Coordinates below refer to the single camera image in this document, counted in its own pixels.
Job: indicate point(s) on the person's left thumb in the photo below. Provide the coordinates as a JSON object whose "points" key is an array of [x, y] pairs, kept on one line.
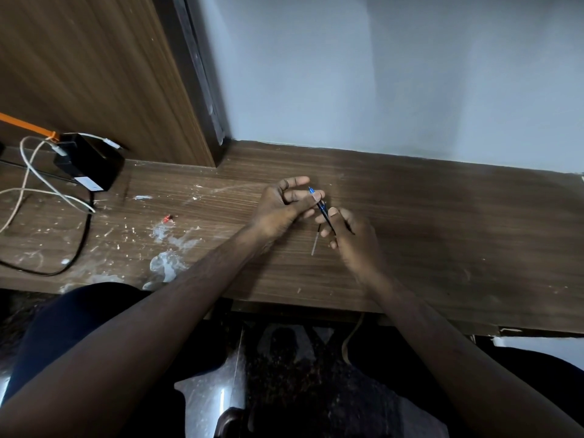
{"points": [[296, 181]]}

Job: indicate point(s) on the black power adapter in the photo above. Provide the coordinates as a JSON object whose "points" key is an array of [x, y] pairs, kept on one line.
{"points": [[91, 161]]}

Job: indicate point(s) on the person's right hand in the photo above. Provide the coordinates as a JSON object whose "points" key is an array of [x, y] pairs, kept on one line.
{"points": [[358, 250]]}

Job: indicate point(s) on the wooden cabinet panel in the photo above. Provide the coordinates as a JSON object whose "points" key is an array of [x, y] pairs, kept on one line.
{"points": [[91, 72]]}

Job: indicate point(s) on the person's right thumb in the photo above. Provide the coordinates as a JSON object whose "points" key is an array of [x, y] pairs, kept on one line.
{"points": [[342, 218]]}

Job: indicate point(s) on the dark door frame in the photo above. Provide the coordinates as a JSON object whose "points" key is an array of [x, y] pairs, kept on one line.
{"points": [[200, 86]]}

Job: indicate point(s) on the thin pen refill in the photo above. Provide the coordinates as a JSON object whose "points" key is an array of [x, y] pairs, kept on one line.
{"points": [[315, 241]]}

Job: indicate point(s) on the person's right forearm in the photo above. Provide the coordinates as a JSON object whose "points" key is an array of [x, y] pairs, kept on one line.
{"points": [[447, 355]]}

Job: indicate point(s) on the person's left hand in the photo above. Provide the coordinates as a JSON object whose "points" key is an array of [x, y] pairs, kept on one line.
{"points": [[271, 212]]}

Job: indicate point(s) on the blue pen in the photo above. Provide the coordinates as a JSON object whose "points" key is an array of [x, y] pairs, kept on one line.
{"points": [[322, 209]]}

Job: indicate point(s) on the person's left forearm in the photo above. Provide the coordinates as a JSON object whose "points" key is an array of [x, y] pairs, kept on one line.
{"points": [[137, 332]]}

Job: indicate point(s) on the person's right leg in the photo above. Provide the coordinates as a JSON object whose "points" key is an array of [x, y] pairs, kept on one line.
{"points": [[543, 378]]}

